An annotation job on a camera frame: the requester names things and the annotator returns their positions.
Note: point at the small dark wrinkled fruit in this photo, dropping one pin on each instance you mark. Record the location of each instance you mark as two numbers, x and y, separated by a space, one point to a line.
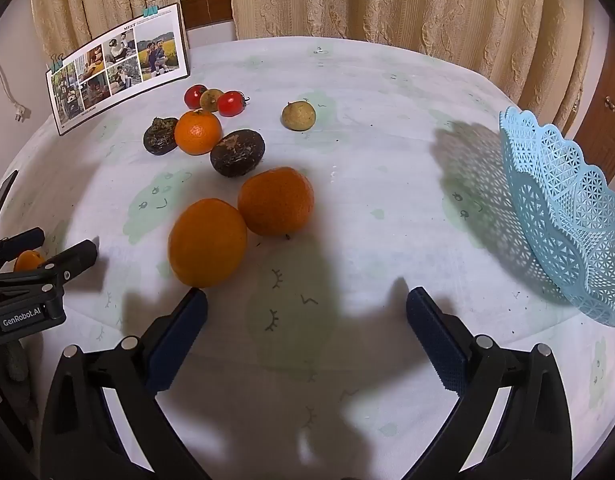
160 135

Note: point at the photo collage board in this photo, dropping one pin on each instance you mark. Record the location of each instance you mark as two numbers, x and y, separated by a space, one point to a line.
117 65

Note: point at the wooden cabinet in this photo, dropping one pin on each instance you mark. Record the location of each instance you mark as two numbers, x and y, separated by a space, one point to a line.
605 115

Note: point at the red tomato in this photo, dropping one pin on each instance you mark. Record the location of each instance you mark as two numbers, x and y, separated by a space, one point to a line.
231 103
192 96

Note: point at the small orange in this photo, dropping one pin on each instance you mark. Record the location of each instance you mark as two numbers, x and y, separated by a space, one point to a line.
30 261

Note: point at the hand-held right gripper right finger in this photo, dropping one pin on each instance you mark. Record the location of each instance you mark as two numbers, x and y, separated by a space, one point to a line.
437 345

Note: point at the large orange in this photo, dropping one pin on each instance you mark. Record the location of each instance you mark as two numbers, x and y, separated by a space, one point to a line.
276 201
207 242

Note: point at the white printed tablecloth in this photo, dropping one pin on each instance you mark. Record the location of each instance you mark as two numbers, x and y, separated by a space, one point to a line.
362 160

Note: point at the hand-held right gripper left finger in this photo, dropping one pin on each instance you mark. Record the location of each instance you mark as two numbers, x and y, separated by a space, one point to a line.
177 340

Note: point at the wooden window frame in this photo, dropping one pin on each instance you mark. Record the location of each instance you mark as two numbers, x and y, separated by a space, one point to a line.
207 10

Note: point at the small yellow-brown fruit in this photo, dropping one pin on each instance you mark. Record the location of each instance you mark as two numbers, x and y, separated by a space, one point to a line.
211 99

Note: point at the wide beige curtain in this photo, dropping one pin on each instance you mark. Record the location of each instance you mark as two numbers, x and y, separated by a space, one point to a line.
412 5

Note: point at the teal binder clip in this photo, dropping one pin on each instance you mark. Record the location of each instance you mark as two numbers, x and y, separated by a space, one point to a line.
56 62
150 11

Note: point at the yellow-green round fruit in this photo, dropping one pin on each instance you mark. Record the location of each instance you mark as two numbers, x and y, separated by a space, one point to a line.
298 115

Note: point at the large dark avocado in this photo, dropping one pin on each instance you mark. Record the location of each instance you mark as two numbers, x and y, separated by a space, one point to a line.
237 152

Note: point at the light blue lattice basket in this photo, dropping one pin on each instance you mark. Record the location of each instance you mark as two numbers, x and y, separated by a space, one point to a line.
562 210

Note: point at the medium orange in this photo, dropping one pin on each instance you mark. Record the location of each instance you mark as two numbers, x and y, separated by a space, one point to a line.
198 131

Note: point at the black flat panel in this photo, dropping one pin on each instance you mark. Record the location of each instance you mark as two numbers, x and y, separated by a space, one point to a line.
0 200

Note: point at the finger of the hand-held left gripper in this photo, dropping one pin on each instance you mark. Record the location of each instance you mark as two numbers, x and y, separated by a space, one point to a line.
22 239
75 255

